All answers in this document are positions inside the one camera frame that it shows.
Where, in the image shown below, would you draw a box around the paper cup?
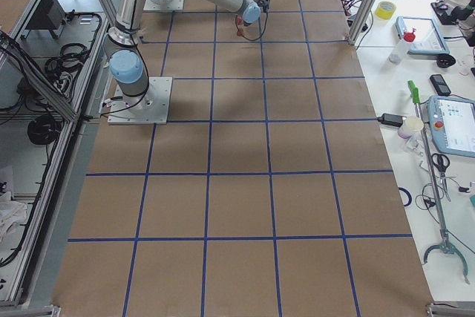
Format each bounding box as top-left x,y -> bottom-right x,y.
399,117 -> 424,139

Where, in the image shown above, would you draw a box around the clear bottle red cap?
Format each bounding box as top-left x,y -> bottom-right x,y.
388,28 -> 416,65

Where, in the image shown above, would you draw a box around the yellow tape roll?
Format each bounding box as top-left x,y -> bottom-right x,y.
375,1 -> 396,20

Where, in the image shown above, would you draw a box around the black scissors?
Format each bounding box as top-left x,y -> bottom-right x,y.
431,153 -> 451,183

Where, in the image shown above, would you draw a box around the far teach pendant tablet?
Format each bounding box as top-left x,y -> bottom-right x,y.
395,16 -> 450,56

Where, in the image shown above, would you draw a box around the teach pendant tablet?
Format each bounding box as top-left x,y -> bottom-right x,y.
427,95 -> 474,158
395,16 -> 450,56

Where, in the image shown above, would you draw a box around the near teach pendant tablet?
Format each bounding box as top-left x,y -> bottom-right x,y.
427,95 -> 474,158

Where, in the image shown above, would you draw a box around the reacher grabber tool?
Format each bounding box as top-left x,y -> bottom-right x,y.
407,80 -> 470,284

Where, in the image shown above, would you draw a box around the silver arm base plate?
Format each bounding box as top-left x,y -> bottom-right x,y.
108,76 -> 173,125
144,0 -> 184,13

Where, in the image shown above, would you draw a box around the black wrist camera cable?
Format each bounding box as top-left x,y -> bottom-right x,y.
234,0 -> 271,42

